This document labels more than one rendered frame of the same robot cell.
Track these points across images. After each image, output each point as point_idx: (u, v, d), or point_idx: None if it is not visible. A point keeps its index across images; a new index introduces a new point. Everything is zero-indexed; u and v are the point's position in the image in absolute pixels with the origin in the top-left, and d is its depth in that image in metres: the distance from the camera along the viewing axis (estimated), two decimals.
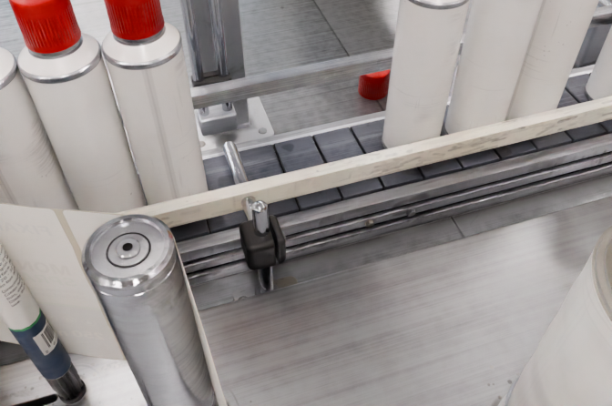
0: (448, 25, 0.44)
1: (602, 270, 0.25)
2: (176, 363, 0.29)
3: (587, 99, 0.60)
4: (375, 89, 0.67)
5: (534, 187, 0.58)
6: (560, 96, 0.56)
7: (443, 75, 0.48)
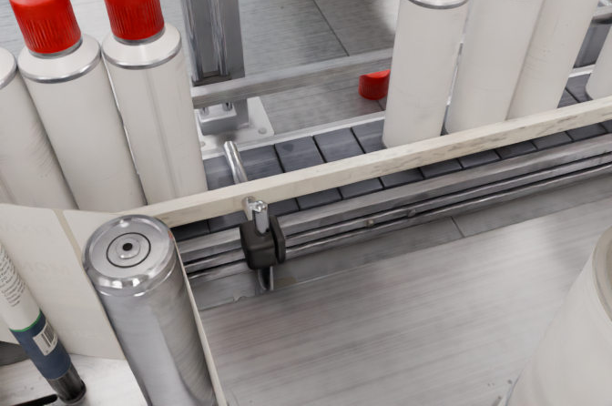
0: (448, 25, 0.44)
1: (602, 270, 0.25)
2: (176, 363, 0.29)
3: (587, 99, 0.60)
4: (375, 89, 0.67)
5: (534, 187, 0.58)
6: (560, 96, 0.56)
7: (443, 75, 0.48)
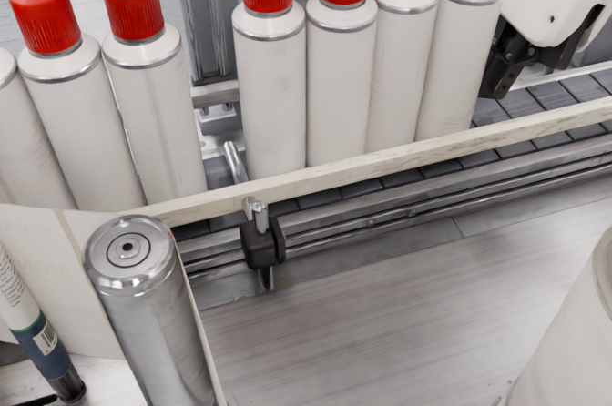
0: (268, 58, 0.41)
1: (602, 270, 0.25)
2: (176, 363, 0.29)
3: None
4: None
5: (534, 187, 0.58)
6: (413, 131, 0.52)
7: (277, 110, 0.45)
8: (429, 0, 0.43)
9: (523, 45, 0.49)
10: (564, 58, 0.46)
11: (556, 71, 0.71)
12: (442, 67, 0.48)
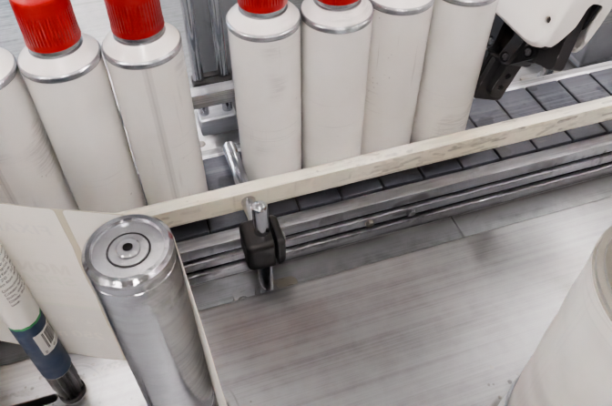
0: (262, 59, 0.41)
1: (602, 270, 0.25)
2: (176, 363, 0.29)
3: None
4: None
5: (534, 187, 0.58)
6: (409, 132, 0.52)
7: (271, 111, 0.45)
8: (424, 1, 0.43)
9: (519, 45, 0.48)
10: (560, 59, 0.46)
11: (556, 71, 0.71)
12: (438, 68, 0.48)
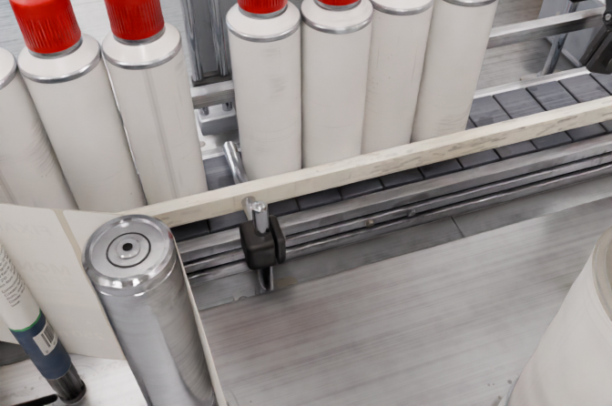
0: (262, 59, 0.41)
1: (602, 270, 0.25)
2: (176, 363, 0.29)
3: None
4: None
5: (534, 187, 0.58)
6: (409, 132, 0.52)
7: (271, 111, 0.45)
8: (424, 1, 0.43)
9: None
10: None
11: (556, 71, 0.71)
12: (438, 68, 0.48)
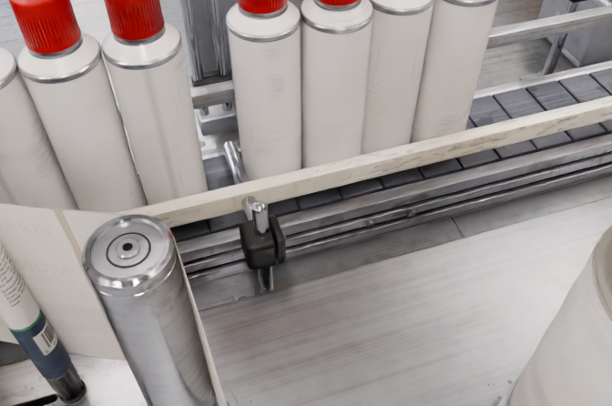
0: (262, 59, 0.41)
1: (602, 270, 0.25)
2: (176, 363, 0.29)
3: None
4: None
5: (534, 187, 0.58)
6: (409, 132, 0.52)
7: (271, 111, 0.45)
8: (424, 1, 0.43)
9: None
10: None
11: (556, 71, 0.71)
12: (438, 68, 0.48)
